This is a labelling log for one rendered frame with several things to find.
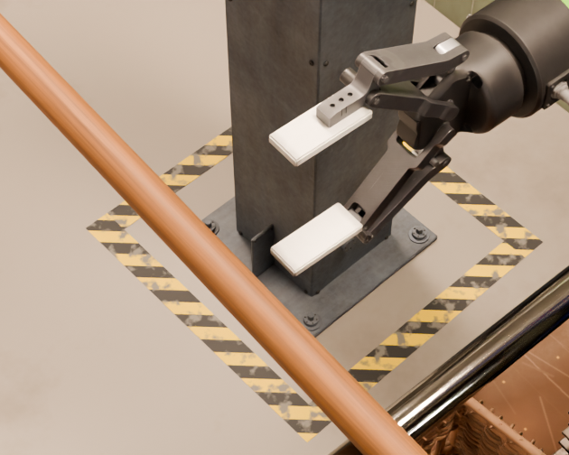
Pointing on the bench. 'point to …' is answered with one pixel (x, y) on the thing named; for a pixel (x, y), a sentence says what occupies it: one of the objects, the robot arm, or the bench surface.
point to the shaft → (197, 246)
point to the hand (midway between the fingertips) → (293, 202)
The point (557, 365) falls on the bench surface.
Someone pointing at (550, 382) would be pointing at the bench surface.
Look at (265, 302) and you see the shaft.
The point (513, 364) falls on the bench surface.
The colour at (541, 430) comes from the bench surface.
